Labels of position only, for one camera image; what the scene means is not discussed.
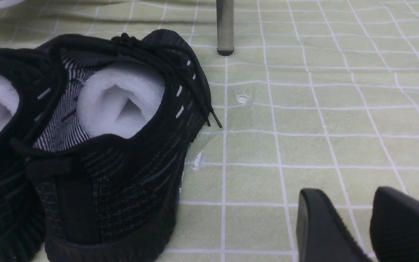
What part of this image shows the black knit sneaker left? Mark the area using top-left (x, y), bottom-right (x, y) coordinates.
top-left (0, 48), bottom-right (63, 262)

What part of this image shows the black knit sneaker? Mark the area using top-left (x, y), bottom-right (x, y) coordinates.
top-left (11, 29), bottom-right (215, 262)
top-left (0, 48), bottom-right (63, 262)

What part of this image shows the green checked tablecloth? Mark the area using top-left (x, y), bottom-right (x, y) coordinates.
top-left (0, 0), bottom-right (419, 262)

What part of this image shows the black knit sneaker right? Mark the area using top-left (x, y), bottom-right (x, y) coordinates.
top-left (11, 29), bottom-right (215, 262)

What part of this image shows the stainless steel shoe rack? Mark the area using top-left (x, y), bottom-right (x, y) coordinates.
top-left (216, 0), bottom-right (235, 56)

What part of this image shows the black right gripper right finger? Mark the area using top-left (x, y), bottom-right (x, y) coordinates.
top-left (370, 186), bottom-right (419, 262)

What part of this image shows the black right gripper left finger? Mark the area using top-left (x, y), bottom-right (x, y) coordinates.
top-left (296, 188), bottom-right (371, 262)

